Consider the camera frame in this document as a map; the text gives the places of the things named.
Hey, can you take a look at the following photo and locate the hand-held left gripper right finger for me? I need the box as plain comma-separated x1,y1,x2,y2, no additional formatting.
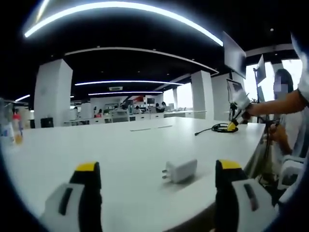
214,159,279,232

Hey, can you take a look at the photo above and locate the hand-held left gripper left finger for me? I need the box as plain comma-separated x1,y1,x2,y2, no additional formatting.
40,161,103,232

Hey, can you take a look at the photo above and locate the black Type-C cable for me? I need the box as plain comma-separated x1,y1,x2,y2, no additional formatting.
195,123,240,137

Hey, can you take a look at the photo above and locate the white charger adapter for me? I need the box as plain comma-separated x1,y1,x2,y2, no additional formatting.
161,158,198,184

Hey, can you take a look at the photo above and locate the white desk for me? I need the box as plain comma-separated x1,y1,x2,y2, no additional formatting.
1,116,267,232

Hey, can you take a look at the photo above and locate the person's right hand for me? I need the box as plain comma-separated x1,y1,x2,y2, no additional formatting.
241,107,255,124

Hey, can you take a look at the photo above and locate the black monitor stand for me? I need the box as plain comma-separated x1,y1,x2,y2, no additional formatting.
227,101,239,121

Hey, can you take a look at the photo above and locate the tilted grey monitor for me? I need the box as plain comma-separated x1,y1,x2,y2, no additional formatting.
255,55,267,86

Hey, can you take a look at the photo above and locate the large dark monitor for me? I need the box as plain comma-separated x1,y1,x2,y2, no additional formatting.
222,30,247,80

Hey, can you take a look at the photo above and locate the person's white shirt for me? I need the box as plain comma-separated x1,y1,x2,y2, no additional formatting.
290,33,309,107

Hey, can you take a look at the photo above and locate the black box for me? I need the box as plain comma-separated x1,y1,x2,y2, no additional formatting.
40,116,54,129

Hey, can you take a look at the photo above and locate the orange drink bottle red cap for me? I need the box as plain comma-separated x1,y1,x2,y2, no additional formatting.
12,113,24,145

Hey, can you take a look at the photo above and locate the clear bottle blue label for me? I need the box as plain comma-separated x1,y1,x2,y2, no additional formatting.
0,99,14,146

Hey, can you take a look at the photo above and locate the long ceiling light strip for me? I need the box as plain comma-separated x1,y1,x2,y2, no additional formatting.
24,0,224,47

